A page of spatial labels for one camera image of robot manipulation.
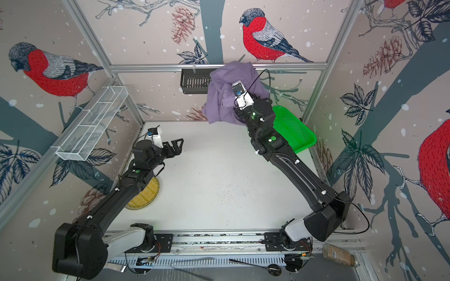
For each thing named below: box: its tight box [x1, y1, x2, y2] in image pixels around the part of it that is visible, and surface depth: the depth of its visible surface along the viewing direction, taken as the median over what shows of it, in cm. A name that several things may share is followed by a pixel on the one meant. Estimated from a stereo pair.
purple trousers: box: [202, 60, 271, 126], surface depth 66 cm
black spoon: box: [228, 258, 282, 277], surface depth 68 cm
